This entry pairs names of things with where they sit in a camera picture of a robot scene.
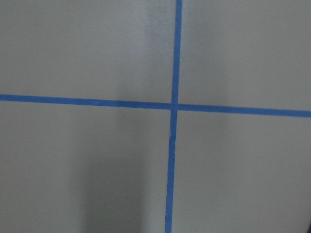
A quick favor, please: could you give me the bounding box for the brown paper table cover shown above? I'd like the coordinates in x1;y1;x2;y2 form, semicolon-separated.
0;0;311;233

